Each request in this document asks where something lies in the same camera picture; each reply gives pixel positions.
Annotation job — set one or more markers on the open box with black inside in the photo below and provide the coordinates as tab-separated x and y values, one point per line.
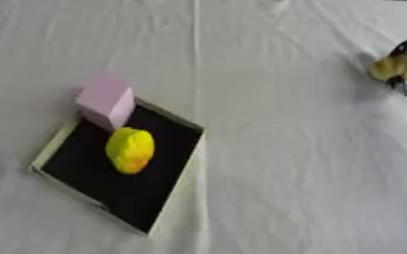
126	195

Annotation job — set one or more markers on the pale yellow toy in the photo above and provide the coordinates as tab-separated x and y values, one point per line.
395	67

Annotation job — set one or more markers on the pink block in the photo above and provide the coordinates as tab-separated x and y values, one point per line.
105	101

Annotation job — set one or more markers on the yellow toy fruit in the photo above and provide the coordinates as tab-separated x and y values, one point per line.
130	150

